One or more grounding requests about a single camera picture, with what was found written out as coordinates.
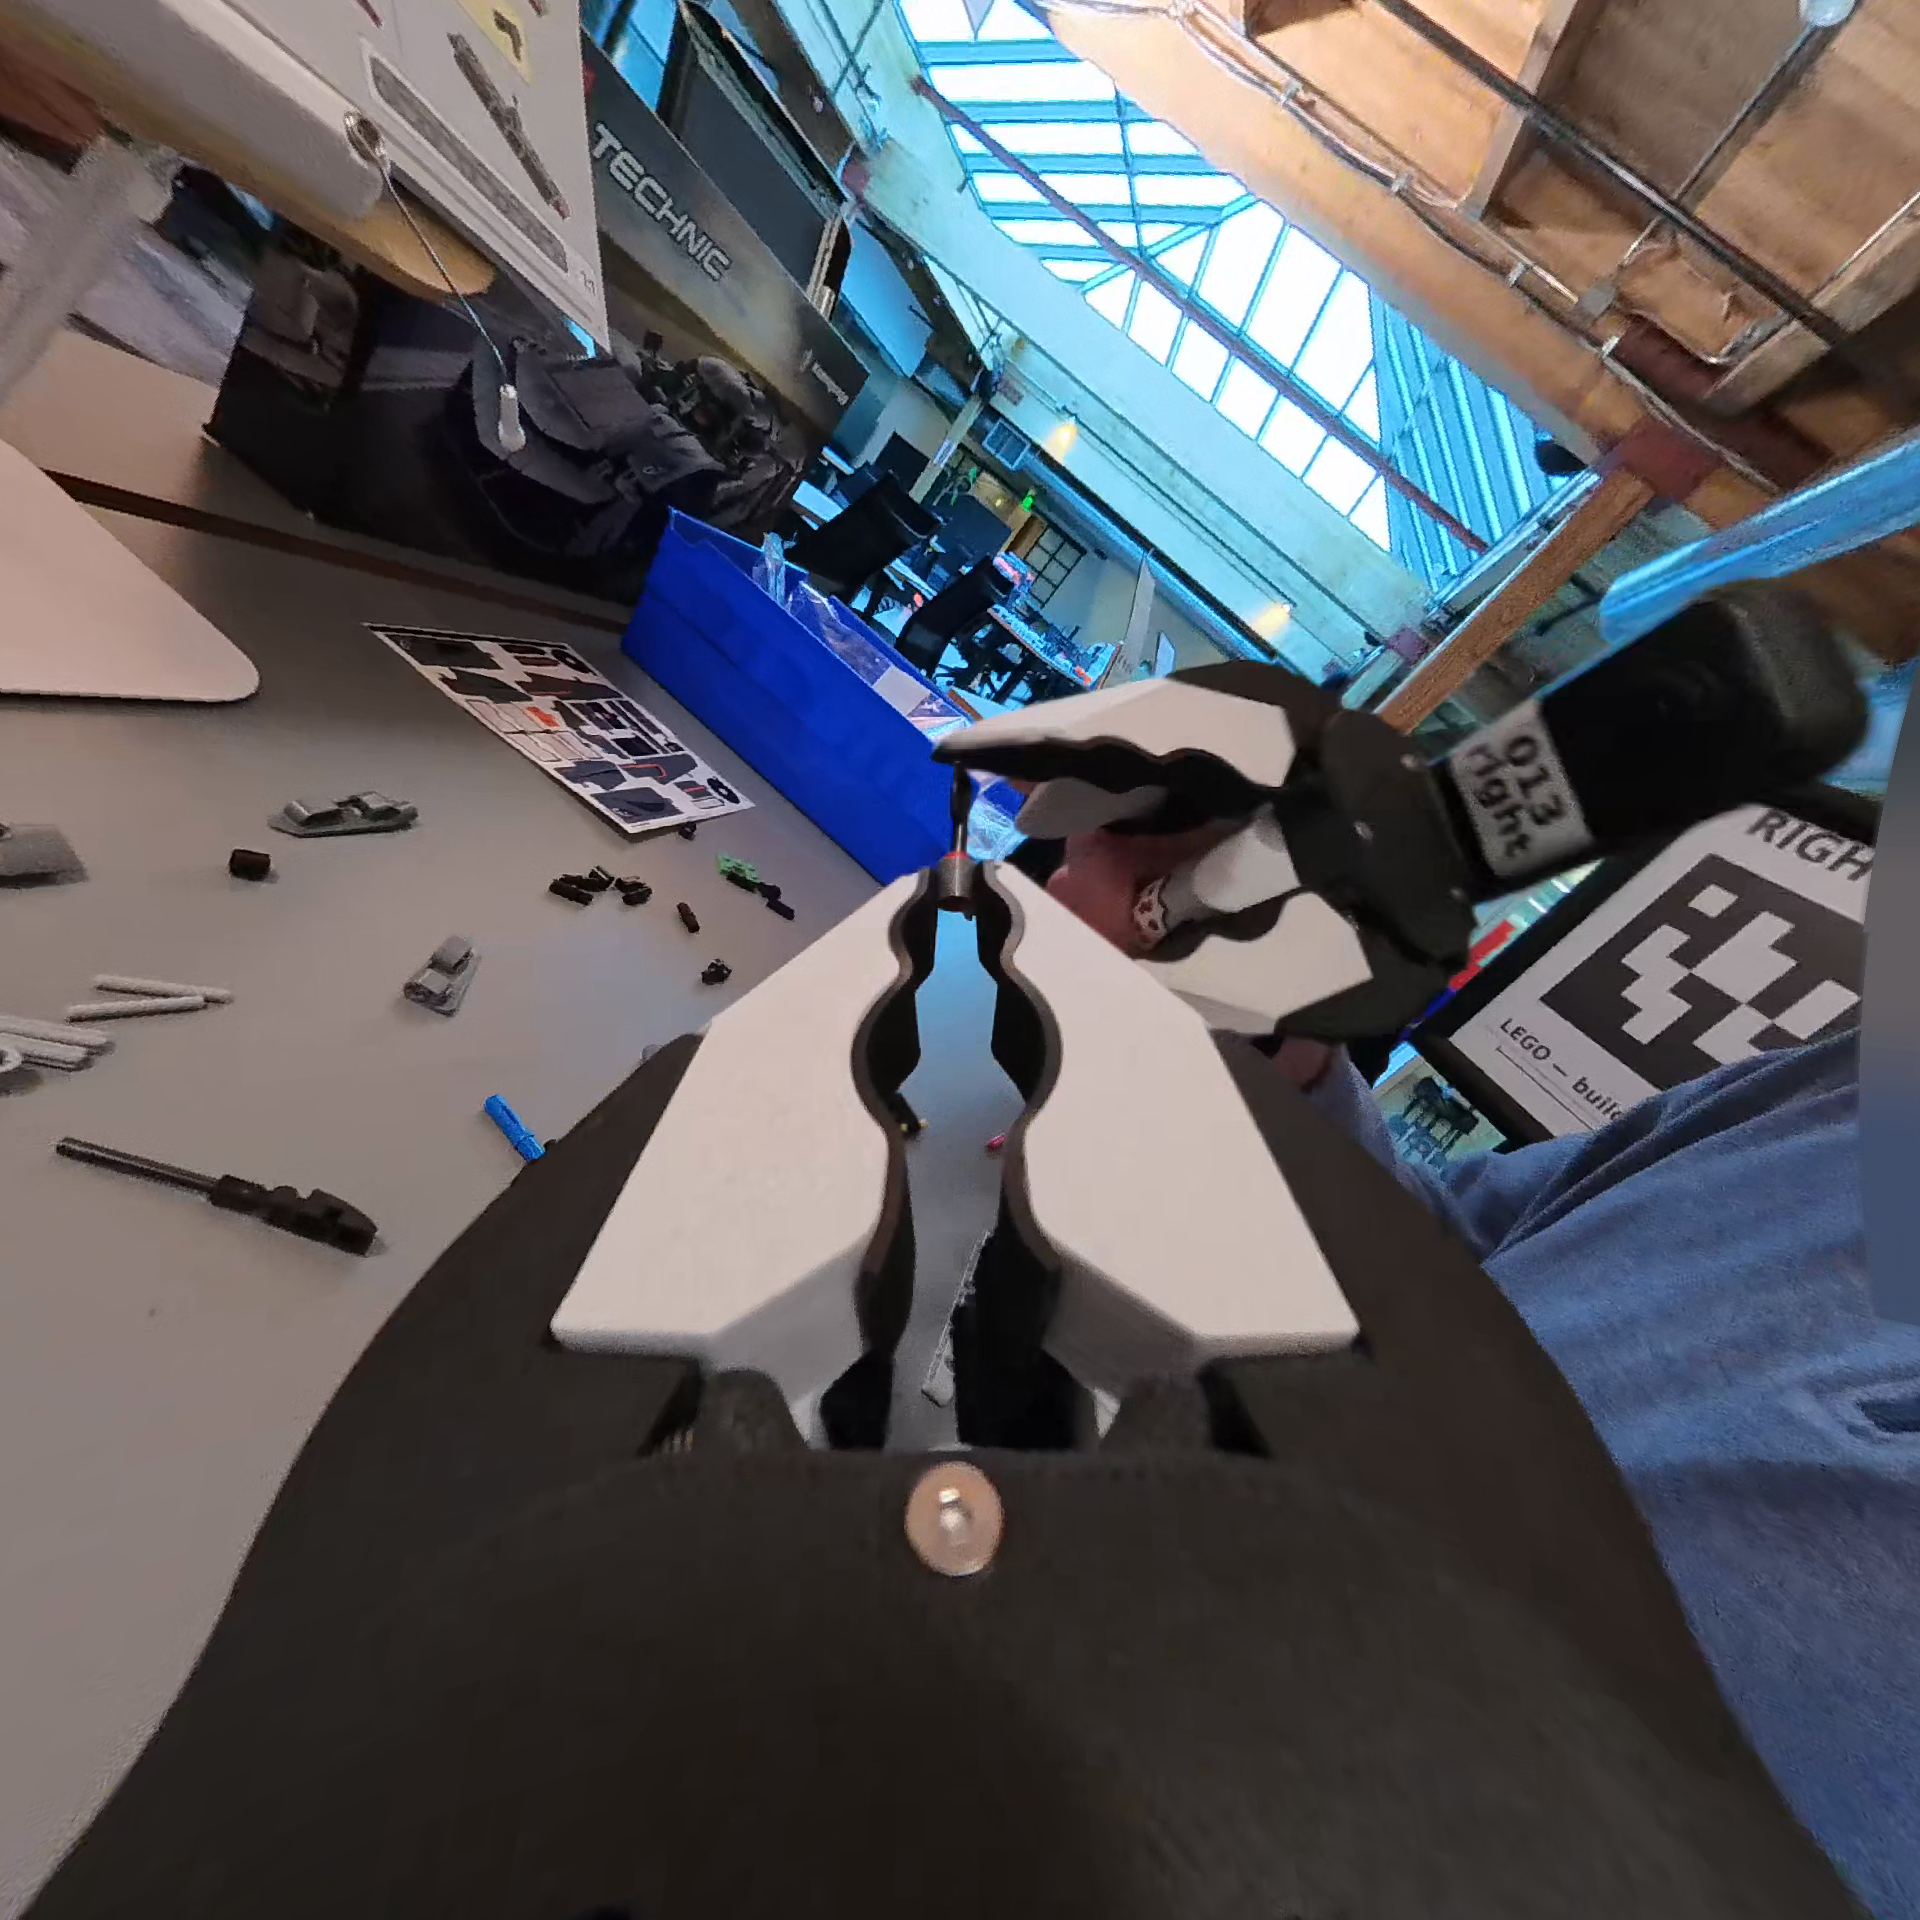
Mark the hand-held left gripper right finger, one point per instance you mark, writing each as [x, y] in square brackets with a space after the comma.
[1186, 1201]

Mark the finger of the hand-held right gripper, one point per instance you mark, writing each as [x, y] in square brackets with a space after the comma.
[1142, 726]
[1102, 809]

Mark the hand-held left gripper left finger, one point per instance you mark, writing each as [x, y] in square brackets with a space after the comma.
[720, 1201]

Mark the light grey lego beam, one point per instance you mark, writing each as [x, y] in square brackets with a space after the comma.
[941, 1371]

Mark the person's right forearm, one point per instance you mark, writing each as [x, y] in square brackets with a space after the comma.
[1652, 1275]

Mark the blue lego pin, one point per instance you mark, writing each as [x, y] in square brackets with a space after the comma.
[512, 1128]

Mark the dark grey lego wedge panel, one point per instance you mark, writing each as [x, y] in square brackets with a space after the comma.
[443, 978]
[346, 816]

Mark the black lego axle with connector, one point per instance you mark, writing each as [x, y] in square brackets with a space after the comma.
[285, 1206]

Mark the lego sticker sheet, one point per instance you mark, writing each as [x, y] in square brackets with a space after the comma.
[571, 734]

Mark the black lego set box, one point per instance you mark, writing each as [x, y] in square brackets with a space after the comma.
[676, 435]

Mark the light grey lego axle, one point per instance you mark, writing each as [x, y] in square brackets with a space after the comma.
[165, 988]
[136, 1010]

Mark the light grey lego connector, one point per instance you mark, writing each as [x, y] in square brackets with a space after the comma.
[53, 1042]

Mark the grey curved lego piece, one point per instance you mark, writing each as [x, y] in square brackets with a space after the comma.
[38, 853]

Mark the lego instruction booklet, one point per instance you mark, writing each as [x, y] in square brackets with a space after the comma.
[482, 134]

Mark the person's right hand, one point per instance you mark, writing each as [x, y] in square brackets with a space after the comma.
[1102, 884]

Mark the black office chair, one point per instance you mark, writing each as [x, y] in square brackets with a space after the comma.
[879, 532]
[960, 616]

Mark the blue plastic bin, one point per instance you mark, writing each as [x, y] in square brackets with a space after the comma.
[780, 721]

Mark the white board with black pattern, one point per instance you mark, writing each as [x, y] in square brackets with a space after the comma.
[1589, 1049]

